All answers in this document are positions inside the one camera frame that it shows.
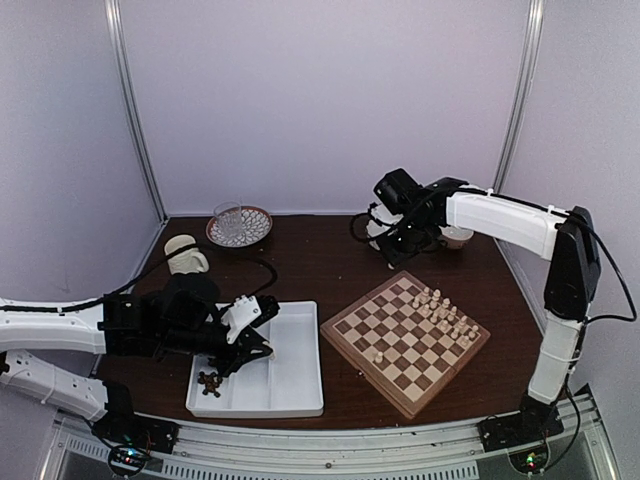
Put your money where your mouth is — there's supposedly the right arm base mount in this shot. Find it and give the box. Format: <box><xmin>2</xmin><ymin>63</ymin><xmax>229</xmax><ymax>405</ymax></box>
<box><xmin>477</xmin><ymin>414</ymin><xmax>564</xmax><ymax>453</ymax></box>

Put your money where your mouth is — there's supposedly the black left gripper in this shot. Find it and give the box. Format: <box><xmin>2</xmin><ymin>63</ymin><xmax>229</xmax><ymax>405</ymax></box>
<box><xmin>159</xmin><ymin>307</ymin><xmax>272</xmax><ymax>378</ymax></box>

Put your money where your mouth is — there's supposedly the white plastic tray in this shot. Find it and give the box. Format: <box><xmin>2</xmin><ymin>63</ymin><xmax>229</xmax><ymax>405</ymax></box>
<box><xmin>185</xmin><ymin>301</ymin><xmax>324</xmax><ymax>419</ymax></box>

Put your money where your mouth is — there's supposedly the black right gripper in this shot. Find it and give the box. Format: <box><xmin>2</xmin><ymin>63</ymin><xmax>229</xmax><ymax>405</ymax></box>
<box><xmin>377</xmin><ymin>213</ymin><xmax>436</xmax><ymax>267</ymax></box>

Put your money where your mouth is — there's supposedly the white scalloped bowl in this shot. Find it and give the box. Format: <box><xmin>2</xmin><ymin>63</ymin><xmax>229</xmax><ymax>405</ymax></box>
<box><xmin>366</xmin><ymin>204</ymin><xmax>403</xmax><ymax>250</ymax></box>

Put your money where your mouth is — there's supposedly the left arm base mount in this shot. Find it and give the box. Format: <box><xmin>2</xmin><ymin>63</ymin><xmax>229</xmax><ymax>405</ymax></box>
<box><xmin>91</xmin><ymin>414</ymin><xmax>179</xmax><ymax>454</ymax></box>

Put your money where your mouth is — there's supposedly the cream ceramic mug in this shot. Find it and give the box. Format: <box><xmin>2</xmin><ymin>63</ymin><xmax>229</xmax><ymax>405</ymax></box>
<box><xmin>164</xmin><ymin>234</ymin><xmax>209</xmax><ymax>275</ymax></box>

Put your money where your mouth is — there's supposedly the aluminium frame post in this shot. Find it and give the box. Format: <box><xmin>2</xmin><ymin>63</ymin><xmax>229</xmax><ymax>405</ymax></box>
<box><xmin>104</xmin><ymin>0</ymin><xmax>168</xmax><ymax>224</ymax></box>
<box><xmin>492</xmin><ymin>0</ymin><xmax>545</xmax><ymax>194</ymax></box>

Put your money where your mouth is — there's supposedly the patterned brown plate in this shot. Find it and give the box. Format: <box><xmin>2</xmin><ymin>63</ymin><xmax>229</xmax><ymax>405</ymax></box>
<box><xmin>205</xmin><ymin>206</ymin><xmax>273</xmax><ymax>248</ymax></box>

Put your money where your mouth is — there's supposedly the dark chess pieces pile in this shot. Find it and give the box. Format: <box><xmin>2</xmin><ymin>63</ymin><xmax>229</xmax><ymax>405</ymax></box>
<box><xmin>197</xmin><ymin>371</ymin><xmax>224</xmax><ymax>398</ymax></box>

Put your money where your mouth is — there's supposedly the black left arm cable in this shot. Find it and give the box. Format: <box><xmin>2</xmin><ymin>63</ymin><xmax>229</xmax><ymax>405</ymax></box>
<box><xmin>0</xmin><ymin>244</ymin><xmax>279</xmax><ymax>314</ymax></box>

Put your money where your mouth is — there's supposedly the clear drinking glass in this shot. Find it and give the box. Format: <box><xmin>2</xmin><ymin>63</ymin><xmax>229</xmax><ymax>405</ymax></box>
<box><xmin>214</xmin><ymin>201</ymin><xmax>242</xmax><ymax>238</ymax></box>

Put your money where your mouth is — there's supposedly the left aluminium frame post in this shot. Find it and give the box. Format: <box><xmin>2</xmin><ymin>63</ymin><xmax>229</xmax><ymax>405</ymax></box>
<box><xmin>104</xmin><ymin>0</ymin><xmax>168</xmax><ymax>224</ymax></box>

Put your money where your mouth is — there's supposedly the wooden chess board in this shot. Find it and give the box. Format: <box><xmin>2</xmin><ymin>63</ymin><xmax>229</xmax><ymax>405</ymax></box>
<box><xmin>320</xmin><ymin>271</ymin><xmax>491</xmax><ymax>419</ymax></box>

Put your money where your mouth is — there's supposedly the right aluminium frame post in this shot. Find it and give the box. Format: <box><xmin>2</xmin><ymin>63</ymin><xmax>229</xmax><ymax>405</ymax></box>
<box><xmin>492</xmin><ymin>0</ymin><xmax>545</xmax><ymax>194</ymax></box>

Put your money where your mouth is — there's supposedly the cream round bowl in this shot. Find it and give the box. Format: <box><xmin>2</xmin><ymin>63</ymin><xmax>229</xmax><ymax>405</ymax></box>
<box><xmin>441</xmin><ymin>226</ymin><xmax>474</xmax><ymax>250</ymax></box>

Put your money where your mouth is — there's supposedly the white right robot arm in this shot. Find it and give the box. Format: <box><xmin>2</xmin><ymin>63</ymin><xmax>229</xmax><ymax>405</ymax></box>
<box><xmin>365</xmin><ymin>168</ymin><xmax>601</xmax><ymax>442</ymax></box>

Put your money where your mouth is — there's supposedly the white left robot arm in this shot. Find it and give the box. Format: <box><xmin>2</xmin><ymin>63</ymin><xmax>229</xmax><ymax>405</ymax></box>
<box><xmin>1</xmin><ymin>273</ymin><xmax>280</xmax><ymax>444</ymax></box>

